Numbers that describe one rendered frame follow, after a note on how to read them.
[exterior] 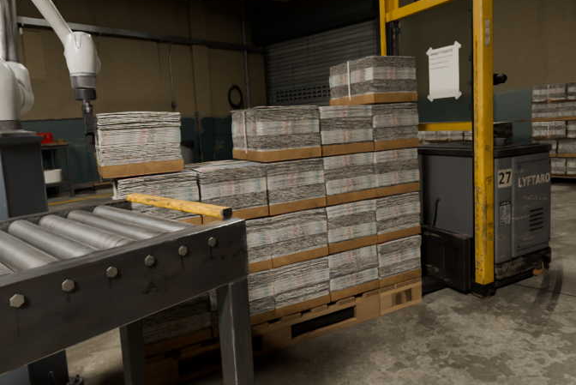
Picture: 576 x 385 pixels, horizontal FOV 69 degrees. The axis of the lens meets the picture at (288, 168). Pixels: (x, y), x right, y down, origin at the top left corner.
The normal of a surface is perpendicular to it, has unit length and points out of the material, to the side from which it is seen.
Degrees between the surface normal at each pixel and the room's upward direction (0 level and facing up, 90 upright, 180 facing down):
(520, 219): 90
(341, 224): 90
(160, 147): 90
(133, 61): 90
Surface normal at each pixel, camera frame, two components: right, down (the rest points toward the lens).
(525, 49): -0.68, 0.12
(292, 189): 0.47, 0.07
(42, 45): 0.73, 0.04
